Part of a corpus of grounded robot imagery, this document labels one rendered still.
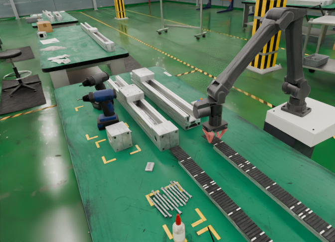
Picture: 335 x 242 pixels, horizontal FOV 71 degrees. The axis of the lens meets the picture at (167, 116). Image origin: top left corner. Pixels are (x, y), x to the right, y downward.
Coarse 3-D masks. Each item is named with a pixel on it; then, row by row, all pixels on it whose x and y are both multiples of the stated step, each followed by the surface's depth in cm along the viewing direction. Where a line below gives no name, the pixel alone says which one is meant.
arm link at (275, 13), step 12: (276, 12) 91; (300, 12) 91; (300, 24) 96; (288, 36) 99; (300, 36) 99; (288, 48) 103; (300, 48) 102; (288, 60) 106; (300, 60) 105; (288, 72) 110; (300, 72) 108; (300, 84) 107; (300, 96) 111
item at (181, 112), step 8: (136, 80) 174; (152, 80) 166; (144, 88) 163; (152, 88) 155; (160, 88) 157; (152, 96) 154; (160, 96) 144; (168, 96) 149; (176, 96) 142; (160, 104) 146; (168, 104) 134; (176, 104) 142; (184, 104) 133; (168, 112) 138; (176, 112) 128; (184, 112) 131; (192, 112) 127; (176, 120) 131; (184, 120) 123; (192, 120) 125; (184, 128) 125
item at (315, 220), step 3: (315, 216) 74; (318, 216) 74; (312, 219) 73; (315, 219) 74; (318, 219) 73; (321, 219) 73; (309, 222) 73; (312, 222) 73; (315, 222) 72; (318, 222) 73; (312, 225) 72
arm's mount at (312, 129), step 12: (276, 108) 126; (312, 108) 121; (324, 108) 120; (276, 120) 121; (288, 120) 116; (300, 120) 114; (312, 120) 113; (324, 120) 112; (288, 132) 117; (300, 132) 111; (312, 132) 105; (324, 132) 108; (312, 144) 107
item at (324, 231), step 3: (330, 225) 71; (324, 228) 71; (327, 228) 71; (330, 228) 71; (333, 228) 70; (321, 231) 70; (324, 231) 70; (327, 231) 70; (330, 231) 70; (333, 231) 70; (321, 234) 69; (324, 234) 69; (327, 234) 69; (324, 237) 69
